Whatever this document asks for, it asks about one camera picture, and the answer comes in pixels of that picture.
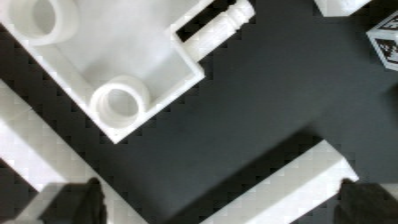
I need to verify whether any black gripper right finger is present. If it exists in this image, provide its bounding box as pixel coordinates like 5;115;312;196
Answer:
333;179;398;224

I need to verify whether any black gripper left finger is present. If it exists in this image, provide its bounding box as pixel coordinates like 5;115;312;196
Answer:
39;178;106;224

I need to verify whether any white chair seat part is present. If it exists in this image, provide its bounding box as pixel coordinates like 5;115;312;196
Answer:
0;0;255;141

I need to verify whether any white U-shaped fence frame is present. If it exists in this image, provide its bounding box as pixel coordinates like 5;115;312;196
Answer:
0;81;358;224

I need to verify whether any white chair leg with tag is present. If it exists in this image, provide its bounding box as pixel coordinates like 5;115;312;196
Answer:
314;0;371;17
365;11;398;71

